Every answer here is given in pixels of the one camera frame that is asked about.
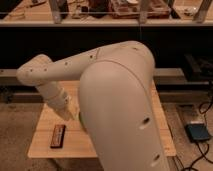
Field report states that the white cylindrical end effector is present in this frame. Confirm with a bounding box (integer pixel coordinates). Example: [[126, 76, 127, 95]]
[[36, 81, 73, 121]]

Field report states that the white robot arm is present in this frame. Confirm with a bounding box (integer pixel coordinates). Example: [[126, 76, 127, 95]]
[[17, 41, 170, 171]]

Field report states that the wooden table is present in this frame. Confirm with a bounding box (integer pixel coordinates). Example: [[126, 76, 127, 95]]
[[28, 83, 176, 159]]

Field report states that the background shelf with clutter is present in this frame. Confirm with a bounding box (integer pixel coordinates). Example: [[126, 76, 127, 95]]
[[0, 0, 213, 27]]

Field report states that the blue foot pedal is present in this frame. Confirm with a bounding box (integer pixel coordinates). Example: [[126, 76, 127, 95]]
[[185, 123, 211, 142]]

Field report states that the black cable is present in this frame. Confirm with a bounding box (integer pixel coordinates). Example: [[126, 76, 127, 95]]
[[176, 96, 213, 171]]

